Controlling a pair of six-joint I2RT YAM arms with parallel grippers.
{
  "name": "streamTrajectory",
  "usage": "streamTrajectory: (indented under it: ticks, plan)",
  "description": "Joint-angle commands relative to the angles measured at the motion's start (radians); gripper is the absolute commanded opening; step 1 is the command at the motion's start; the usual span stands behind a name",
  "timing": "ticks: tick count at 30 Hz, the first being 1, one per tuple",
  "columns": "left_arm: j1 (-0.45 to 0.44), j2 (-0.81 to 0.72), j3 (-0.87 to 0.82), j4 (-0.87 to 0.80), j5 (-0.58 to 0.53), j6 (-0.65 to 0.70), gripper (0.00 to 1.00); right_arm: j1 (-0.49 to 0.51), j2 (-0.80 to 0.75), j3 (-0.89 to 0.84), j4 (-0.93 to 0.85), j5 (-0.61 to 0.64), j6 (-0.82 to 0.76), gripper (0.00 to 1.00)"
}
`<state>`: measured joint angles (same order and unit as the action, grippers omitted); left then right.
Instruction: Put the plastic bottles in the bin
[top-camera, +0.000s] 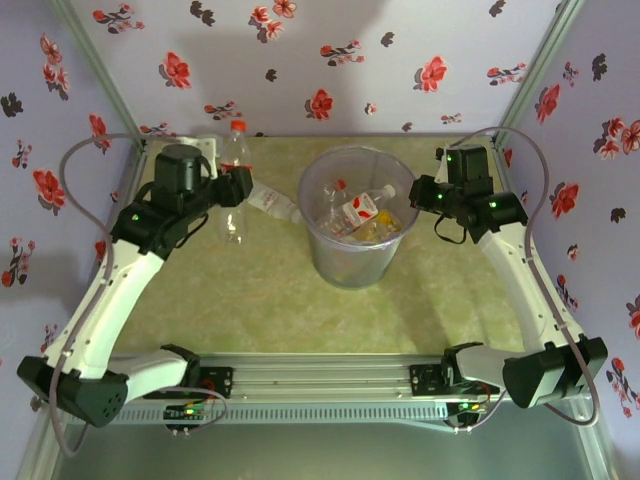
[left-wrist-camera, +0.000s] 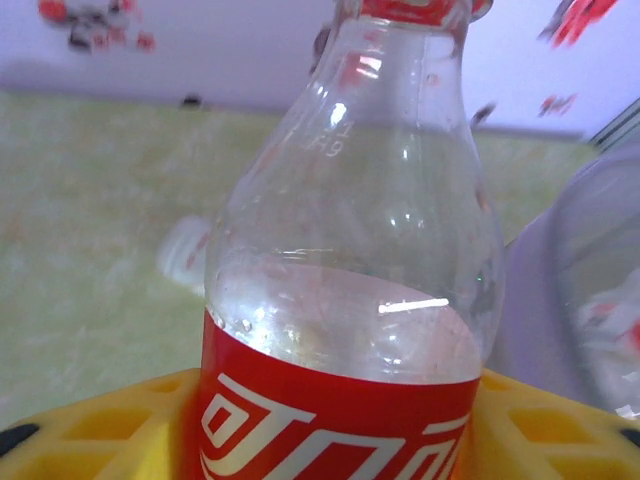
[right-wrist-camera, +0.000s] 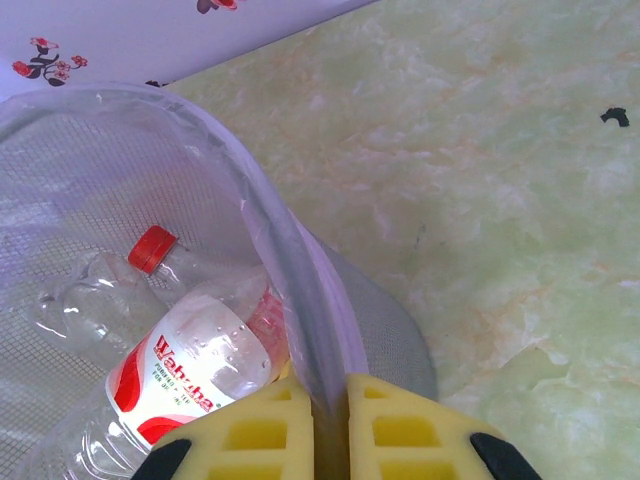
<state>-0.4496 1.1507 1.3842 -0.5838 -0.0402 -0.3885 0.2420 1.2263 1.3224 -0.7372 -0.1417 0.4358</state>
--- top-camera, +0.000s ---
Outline yellow plastic bottle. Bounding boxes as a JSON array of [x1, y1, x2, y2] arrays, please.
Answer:
[[357, 209, 406, 241]]

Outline clear bottle red white label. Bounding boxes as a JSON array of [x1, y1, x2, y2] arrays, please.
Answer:
[[317, 183, 397, 240]]

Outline translucent plastic bin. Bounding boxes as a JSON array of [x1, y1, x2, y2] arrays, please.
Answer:
[[298, 144, 421, 290]]

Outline small circuit board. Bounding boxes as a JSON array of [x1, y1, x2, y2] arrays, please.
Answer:
[[163, 403, 210, 432], [446, 399, 487, 432]]

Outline grey metal lower panel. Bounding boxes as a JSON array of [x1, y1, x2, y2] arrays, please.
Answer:
[[19, 399, 621, 480]]

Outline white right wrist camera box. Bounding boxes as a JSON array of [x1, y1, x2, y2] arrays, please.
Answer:
[[433, 147, 452, 185]]

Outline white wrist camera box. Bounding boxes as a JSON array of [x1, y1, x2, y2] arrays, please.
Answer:
[[433, 147, 452, 185], [180, 137, 222, 177]]

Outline short black wrist cable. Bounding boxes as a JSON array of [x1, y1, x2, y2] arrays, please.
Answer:
[[169, 213, 209, 242], [432, 213, 467, 246]]

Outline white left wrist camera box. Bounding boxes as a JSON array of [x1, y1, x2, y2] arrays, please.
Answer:
[[180, 137, 222, 177]]

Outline aluminium table side rail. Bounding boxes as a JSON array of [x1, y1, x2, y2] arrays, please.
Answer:
[[492, 135, 511, 179], [94, 138, 154, 271]]

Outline grey right arm cable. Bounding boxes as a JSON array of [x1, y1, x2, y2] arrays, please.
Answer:
[[449, 127, 601, 434]]

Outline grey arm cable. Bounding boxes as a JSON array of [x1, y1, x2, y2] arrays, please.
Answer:
[[48, 132, 229, 459], [449, 127, 601, 434]]

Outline grey left arm cable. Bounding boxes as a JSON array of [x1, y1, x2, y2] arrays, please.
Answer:
[[48, 132, 229, 459]]

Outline aluminium frame post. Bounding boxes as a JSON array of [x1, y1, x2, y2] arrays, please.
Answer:
[[492, 0, 586, 146], [47, 0, 151, 151]]

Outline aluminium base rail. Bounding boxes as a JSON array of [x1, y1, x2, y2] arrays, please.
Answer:
[[114, 353, 597, 401]]

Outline grey slotted cable duct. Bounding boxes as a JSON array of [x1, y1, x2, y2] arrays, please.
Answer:
[[119, 407, 451, 426]]

